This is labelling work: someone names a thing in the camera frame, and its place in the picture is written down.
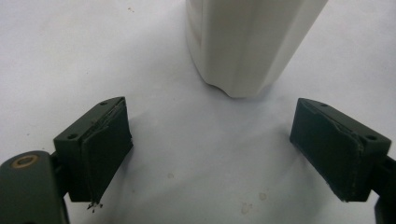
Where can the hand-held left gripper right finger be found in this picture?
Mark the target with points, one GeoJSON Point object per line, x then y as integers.
{"type": "Point", "coordinates": [336, 155]}

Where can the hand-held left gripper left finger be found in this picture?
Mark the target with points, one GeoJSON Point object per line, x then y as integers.
{"type": "Point", "coordinates": [99, 155]}

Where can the white bottle with blue pump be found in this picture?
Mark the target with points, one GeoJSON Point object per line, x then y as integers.
{"type": "Point", "coordinates": [246, 43]}

